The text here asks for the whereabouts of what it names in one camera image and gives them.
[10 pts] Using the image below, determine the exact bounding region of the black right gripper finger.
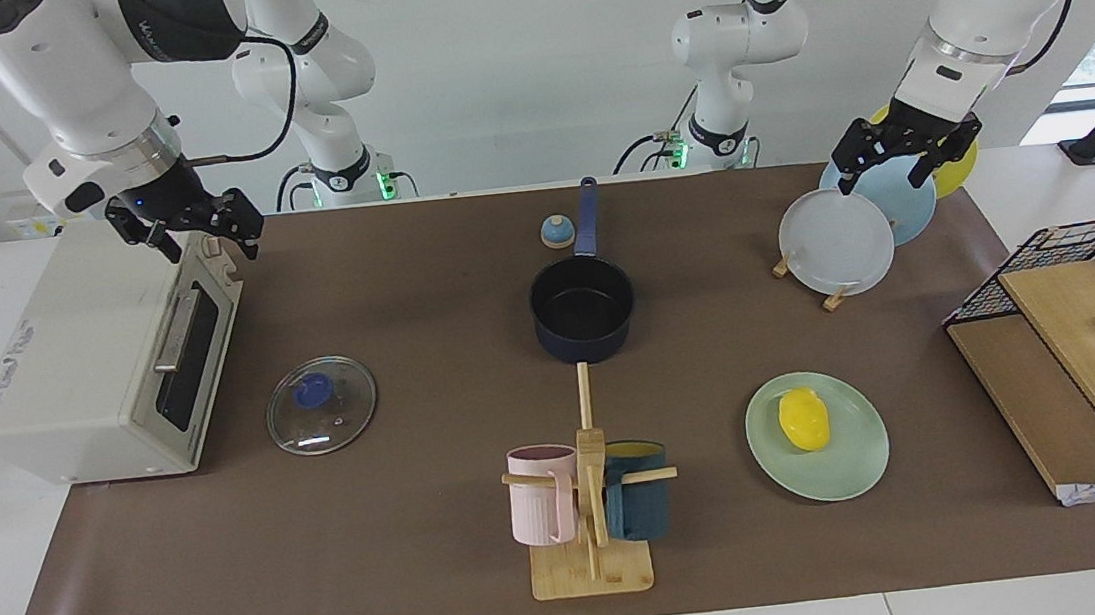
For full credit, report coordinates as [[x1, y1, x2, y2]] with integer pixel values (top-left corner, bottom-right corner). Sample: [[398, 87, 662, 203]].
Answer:
[[141, 220, 186, 268], [231, 219, 269, 264]]

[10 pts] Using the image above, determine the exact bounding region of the glass lid with blue knob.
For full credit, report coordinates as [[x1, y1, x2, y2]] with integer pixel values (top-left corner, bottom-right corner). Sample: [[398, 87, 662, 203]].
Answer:
[[261, 351, 383, 461]]

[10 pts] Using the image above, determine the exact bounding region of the yellow plate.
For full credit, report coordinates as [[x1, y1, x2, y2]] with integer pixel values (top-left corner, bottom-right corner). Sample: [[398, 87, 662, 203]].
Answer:
[[865, 96, 983, 207]]

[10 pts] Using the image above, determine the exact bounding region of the light blue plate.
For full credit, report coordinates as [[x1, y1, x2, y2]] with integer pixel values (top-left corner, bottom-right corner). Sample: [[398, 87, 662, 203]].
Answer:
[[817, 150, 942, 254]]

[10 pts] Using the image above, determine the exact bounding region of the grey plate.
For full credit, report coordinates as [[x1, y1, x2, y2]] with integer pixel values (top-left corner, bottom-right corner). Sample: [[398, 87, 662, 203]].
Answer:
[[774, 182, 901, 304]]

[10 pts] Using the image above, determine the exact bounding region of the wooden plate rack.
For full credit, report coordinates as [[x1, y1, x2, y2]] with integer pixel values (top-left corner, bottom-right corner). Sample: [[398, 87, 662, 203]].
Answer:
[[769, 243, 855, 319]]

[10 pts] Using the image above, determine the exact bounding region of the light green plate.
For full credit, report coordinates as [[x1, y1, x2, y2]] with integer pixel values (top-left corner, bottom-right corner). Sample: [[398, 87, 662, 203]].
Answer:
[[740, 363, 896, 511]]

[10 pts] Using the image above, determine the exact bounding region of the cream toaster oven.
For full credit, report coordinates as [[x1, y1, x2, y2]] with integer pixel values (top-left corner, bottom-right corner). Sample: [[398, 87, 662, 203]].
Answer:
[[0, 209, 263, 494]]

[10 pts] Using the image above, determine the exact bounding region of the brown table mat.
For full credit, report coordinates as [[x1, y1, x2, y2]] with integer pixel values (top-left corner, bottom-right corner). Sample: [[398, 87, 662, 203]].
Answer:
[[0, 134, 1095, 615]]

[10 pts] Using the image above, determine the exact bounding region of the pink mug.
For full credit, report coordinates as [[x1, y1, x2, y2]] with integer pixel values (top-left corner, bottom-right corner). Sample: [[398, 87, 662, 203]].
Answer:
[[504, 441, 586, 551]]

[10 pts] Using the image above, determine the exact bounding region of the dark teal mug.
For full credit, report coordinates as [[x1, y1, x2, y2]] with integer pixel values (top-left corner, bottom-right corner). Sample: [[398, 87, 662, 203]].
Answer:
[[597, 437, 676, 546]]

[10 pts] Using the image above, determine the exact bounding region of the wooden mug rack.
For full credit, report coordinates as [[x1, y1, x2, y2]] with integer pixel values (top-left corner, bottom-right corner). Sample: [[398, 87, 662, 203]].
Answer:
[[490, 354, 689, 605]]

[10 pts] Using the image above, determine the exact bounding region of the black right base cable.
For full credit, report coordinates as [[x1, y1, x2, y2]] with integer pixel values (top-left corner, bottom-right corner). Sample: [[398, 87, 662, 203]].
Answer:
[[271, 153, 420, 214]]

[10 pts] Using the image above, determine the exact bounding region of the black base cable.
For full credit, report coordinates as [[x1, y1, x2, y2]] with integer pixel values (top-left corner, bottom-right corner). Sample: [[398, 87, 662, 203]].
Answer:
[[605, 84, 708, 177], [271, 153, 420, 214]]

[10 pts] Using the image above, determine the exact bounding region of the white wall socket box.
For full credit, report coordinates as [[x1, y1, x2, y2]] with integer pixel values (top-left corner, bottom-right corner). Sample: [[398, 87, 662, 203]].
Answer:
[[0, 186, 70, 243]]

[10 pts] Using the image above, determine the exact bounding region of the black left base cable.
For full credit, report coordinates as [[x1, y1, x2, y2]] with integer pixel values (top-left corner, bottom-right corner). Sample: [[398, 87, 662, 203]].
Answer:
[[605, 84, 708, 177]]

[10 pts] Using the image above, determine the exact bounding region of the dark pot with purple handle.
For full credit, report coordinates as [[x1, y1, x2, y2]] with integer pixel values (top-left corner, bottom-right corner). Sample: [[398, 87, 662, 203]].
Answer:
[[518, 174, 642, 370]]

